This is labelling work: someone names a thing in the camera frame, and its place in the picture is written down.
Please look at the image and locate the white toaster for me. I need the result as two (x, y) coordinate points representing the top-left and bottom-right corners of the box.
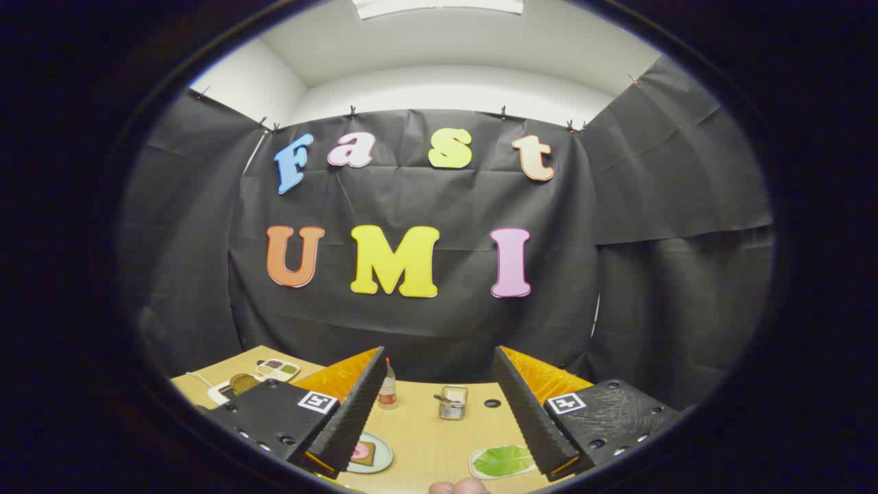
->
(207, 381), (241, 407)

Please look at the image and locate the green lettuce leaf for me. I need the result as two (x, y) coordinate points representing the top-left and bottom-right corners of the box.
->
(473, 446), (535, 478)

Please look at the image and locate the clear bottle with red cap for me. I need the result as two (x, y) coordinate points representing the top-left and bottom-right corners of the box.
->
(377, 357), (399, 410)

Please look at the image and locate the ceiling light panel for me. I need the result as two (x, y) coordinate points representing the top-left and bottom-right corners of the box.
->
(353, 0), (526, 20)

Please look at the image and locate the white square plate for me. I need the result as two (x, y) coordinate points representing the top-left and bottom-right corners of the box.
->
(469, 444), (538, 480)

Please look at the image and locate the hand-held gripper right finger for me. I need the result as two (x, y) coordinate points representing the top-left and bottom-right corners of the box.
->
(493, 345), (682, 481)

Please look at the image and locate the metal wire basket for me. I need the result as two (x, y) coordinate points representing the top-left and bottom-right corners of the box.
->
(438, 386), (468, 421)

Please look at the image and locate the white divided seasoning tray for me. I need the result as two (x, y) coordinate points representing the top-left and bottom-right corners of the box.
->
(254, 358), (302, 383)

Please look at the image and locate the light green plate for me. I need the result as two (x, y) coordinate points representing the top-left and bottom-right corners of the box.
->
(346, 431), (394, 475)

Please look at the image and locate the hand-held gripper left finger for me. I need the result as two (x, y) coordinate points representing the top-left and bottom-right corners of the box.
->
(204, 346), (388, 480)

